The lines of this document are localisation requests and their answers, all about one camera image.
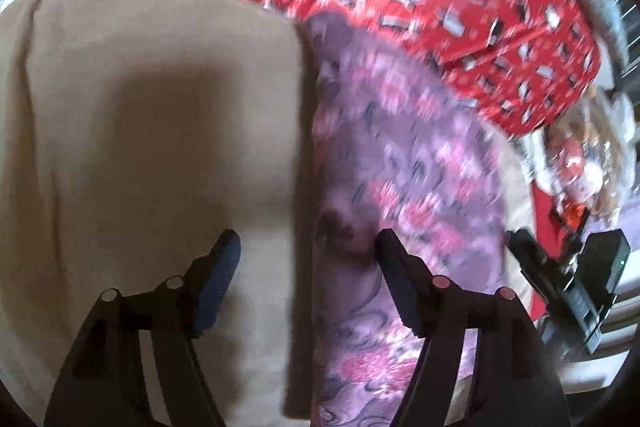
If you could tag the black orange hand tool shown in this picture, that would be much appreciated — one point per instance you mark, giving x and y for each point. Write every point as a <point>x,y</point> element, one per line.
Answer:
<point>569,218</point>

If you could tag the doll in plastic bag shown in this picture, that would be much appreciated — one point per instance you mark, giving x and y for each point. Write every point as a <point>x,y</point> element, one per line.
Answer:
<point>590,156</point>

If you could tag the purple floral garment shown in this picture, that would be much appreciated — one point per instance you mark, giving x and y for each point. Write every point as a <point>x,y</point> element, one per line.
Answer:
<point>393,149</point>

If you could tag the red cushion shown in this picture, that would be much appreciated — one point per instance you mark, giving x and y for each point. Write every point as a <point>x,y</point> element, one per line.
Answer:
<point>546,234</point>

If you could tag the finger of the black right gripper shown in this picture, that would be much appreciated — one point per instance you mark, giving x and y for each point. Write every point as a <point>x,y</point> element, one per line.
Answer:
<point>550,279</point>

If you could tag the beige fleece blanket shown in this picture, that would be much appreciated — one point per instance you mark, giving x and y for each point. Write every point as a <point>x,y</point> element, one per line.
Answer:
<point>132,133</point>

